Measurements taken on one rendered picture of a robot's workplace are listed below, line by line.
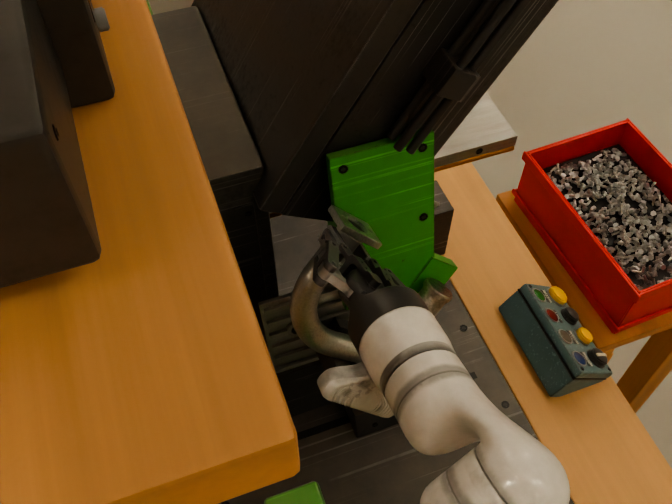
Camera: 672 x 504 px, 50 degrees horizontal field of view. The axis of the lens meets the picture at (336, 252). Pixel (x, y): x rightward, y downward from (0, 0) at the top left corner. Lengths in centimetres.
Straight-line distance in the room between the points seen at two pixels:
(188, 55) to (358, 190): 28
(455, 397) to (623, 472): 48
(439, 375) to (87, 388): 34
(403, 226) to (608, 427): 41
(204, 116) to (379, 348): 35
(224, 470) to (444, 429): 31
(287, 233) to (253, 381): 86
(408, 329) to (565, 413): 45
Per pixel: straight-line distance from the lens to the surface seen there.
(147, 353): 29
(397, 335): 59
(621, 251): 120
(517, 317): 103
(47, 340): 30
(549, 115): 273
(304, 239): 111
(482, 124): 97
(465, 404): 54
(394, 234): 79
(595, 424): 102
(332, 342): 82
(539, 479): 51
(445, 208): 102
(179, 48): 91
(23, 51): 27
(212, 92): 84
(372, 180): 74
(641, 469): 101
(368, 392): 64
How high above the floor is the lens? 179
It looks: 54 degrees down
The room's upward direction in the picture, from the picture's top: straight up
